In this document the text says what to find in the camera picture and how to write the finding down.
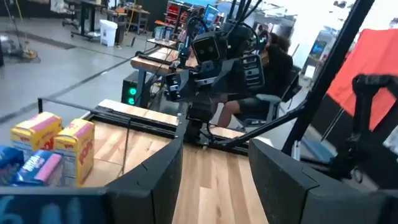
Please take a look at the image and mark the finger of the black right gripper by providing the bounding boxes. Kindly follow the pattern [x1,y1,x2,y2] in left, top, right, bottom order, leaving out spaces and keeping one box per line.
[164,72,191,103]
[241,54,266,91]

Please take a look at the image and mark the wooden workbench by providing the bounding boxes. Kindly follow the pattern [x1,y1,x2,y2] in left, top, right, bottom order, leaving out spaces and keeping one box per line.
[130,37,200,77]

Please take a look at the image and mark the white waste bin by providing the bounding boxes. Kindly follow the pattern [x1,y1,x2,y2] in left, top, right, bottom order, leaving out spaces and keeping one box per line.
[99,19,118,47]

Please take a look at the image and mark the red storage rack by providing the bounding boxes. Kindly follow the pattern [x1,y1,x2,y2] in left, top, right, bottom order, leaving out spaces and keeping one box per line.
[164,0,190,32]

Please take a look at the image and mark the black computer tower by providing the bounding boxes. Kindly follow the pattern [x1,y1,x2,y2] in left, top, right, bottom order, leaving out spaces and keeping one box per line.
[121,70,149,109]

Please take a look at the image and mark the grey office chair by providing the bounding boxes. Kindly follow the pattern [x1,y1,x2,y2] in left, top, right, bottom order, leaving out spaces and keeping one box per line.
[234,65,303,128]

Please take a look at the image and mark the yellow and pink cereal box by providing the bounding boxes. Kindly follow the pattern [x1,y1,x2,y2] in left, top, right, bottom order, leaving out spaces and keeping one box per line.
[53,118,96,187]
[9,111,63,161]

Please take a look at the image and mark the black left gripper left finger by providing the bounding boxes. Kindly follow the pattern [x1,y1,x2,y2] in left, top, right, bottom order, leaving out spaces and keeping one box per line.
[104,138,185,224]

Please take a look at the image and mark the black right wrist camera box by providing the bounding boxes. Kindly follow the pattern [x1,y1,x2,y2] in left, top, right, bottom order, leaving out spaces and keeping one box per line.
[191,30,227,65]

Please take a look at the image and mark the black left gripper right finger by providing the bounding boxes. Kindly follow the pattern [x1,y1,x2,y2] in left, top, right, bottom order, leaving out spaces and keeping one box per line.
[248,138,382,224]

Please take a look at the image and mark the person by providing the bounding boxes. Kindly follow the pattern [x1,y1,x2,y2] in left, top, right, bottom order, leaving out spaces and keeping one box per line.
[216,32,295,128]

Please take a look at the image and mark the black waste bin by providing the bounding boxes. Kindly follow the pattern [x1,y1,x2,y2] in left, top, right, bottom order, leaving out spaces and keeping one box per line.
[114,21,127,45]

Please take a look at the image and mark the blue lit monitor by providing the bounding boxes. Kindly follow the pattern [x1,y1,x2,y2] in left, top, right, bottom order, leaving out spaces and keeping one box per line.
[203,4,220,29]

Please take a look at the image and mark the red cloth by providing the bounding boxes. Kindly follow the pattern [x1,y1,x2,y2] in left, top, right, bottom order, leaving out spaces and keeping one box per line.
[326,28,398,131]

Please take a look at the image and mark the black aluminium rig frame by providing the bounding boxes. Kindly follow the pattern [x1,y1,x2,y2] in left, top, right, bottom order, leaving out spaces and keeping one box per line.
[83,0,377,156]

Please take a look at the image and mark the black rolling desk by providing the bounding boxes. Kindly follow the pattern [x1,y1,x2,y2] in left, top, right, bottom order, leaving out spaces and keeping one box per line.
[62,0,105,41]

